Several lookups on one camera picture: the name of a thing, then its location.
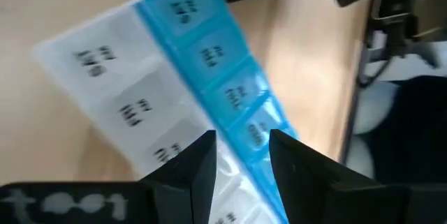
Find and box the blue white weekly pill organizer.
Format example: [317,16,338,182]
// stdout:
[33,0,300,224]

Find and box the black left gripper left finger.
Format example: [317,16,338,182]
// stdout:
[0,129,218,224]

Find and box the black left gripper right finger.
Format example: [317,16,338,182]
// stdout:
[268,128,447,224]

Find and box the black table-level camera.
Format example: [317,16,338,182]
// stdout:
[369,0,420,56]

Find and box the black and white chair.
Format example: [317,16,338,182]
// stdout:
[345,75,447,185]

